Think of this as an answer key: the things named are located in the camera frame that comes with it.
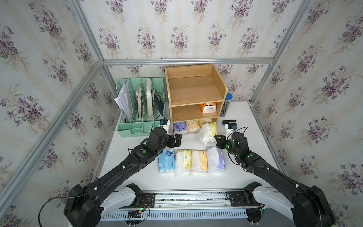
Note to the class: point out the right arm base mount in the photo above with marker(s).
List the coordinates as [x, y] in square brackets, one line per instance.
[244, 198]

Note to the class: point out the orange tissue pack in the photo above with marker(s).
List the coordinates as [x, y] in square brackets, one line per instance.
[208, 108]

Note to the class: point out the green plastic file organizer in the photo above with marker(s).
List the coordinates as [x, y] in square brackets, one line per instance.
[139, 127]

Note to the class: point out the white paper sheets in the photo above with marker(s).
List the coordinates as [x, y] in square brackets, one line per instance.
[123, 101]

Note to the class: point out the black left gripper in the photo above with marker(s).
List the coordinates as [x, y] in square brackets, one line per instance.
[178, 141]

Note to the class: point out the blue tissue pack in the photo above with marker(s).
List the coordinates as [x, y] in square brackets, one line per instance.
[166, 161]

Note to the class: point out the black stapler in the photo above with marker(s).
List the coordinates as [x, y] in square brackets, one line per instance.
[229, 123]

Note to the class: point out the white yellow tissue pack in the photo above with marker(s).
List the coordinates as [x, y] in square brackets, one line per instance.
[207, 133]

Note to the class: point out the orange-yellow tissue pack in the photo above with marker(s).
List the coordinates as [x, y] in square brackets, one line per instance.
[199, 161]

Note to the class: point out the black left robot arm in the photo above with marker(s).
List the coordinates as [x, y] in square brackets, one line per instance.
[84, 206]

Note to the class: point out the yellow-green tissue pack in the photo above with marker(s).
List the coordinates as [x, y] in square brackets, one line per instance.
[183, 161]

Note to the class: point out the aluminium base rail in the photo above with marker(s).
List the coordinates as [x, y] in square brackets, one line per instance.
[181, 205]

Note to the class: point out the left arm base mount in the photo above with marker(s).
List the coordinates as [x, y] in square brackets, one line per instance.
[139, 198]

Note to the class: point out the blue-lidded cylindrical container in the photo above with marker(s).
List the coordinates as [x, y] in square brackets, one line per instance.
[226, 105]

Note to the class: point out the wooden three-tier shelf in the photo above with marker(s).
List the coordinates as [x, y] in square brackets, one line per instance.
[190, 86]

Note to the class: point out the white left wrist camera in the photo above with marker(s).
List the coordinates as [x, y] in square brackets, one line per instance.
[165, 124]

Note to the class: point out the white purple tissue pack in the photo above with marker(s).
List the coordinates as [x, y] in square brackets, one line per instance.
[216, 160]

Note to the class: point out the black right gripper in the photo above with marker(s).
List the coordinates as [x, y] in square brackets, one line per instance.
[220, 141]

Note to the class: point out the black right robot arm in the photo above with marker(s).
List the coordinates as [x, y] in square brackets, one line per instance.
[305, 206]

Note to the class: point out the dark blue booklet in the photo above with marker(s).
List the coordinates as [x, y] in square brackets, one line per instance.
[158, 102]

